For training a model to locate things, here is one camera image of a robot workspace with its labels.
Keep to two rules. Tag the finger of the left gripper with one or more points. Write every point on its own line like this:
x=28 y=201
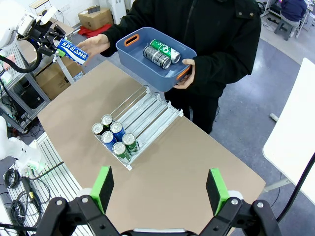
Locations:
x=50 y=49
x=58 y=32

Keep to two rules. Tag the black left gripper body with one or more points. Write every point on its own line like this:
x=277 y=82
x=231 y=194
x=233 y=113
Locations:
x=41 y=35

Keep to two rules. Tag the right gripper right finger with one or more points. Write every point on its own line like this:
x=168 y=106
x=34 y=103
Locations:
x=217 y=191

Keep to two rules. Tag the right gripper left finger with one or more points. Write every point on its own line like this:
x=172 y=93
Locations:
x=102 y=189

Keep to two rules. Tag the blue Pocari Sweat can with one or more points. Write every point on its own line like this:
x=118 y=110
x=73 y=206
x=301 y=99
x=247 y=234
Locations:
x=107 y=137
x=73 y=51
x=116 y=127

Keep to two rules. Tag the black beverage can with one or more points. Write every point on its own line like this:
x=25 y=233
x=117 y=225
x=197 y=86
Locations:
x=157 y=57
x=106 y=120
x=97 y=127

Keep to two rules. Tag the green Chilsung cider can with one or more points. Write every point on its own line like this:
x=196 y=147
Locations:
x=128 y=139
x=119 y=148
x=162 y=48

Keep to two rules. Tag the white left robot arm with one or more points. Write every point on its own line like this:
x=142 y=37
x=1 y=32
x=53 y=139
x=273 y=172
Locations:
x=12 y=24

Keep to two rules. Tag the person's left forearm black sleeve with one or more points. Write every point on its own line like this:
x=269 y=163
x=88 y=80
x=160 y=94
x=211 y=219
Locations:
x=221 y=71

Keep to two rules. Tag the person's right forearm black sleeve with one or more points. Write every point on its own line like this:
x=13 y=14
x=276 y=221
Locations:
x=120 y=27

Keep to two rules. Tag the person's right hand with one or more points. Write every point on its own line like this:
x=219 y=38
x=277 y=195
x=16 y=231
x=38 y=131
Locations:
x=98 y=44

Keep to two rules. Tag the person's left hand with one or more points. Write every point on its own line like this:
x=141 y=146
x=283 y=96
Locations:
x=190 y=76

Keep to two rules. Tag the white stand pole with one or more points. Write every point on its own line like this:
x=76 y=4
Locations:
x=64 y=70

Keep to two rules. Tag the large brown cardboard box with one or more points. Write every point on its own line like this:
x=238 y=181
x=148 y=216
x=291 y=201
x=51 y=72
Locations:
x=54 y=81

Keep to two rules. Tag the red cloth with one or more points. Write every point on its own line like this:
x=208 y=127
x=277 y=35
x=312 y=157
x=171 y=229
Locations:
x=91 y=32

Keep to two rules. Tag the white slatted panel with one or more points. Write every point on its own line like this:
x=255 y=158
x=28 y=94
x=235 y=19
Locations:
x=56 y=177

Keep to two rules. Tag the white power strip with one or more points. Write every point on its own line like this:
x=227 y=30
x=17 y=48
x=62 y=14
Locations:
x=273 y=117

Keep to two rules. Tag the large white table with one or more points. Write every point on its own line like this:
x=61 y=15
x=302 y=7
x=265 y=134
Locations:
x=295 y=135

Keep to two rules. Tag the person in black jacket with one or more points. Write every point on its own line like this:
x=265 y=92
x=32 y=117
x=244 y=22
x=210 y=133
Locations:
x=216 y=37

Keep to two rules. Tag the grey step stool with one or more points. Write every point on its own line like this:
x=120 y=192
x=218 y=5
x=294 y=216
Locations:
x=283 y=27

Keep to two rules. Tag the seated person purple hoodie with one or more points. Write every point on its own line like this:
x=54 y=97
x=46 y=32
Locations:
x=294 y=9

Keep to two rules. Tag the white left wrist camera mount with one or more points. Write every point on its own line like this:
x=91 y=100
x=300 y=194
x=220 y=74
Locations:
x=46 y=14

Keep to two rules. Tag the aluminium frame rack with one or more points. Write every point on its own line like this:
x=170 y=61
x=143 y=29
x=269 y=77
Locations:
x=24 y=81

